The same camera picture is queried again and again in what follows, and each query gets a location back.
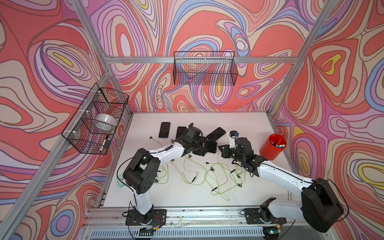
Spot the green earphone cable plug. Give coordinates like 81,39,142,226
205,153,246,202

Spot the blue-cased smartphone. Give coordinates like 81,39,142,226
207,127,226,142

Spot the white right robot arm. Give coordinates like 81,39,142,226
218,137,344,233

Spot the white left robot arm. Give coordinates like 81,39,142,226
122,124,218,225

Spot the green earphones middle set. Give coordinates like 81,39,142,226
171,155,207,186

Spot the green earphones set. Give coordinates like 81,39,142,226
171,155,207,186
149,136,170,185

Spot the green earphones left set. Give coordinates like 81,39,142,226
149,136,170,185

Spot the black smartphone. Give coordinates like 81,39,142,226
176,127,188,139

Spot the grey-edged smartphone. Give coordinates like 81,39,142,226
159,122,171,139

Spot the red plastic cup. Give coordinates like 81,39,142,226
260,134,287,161

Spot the mint alarm clock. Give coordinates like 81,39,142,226
117,177,125,188

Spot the white tape roll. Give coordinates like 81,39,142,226
94,114,117,132

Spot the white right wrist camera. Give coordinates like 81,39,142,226
228,130,239,149

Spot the back wire basket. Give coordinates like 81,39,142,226
173,50,239,86

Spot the wire basket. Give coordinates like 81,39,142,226
173,50,239,86
62,84,129,155

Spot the left wire basket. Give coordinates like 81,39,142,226
62,84,129,155

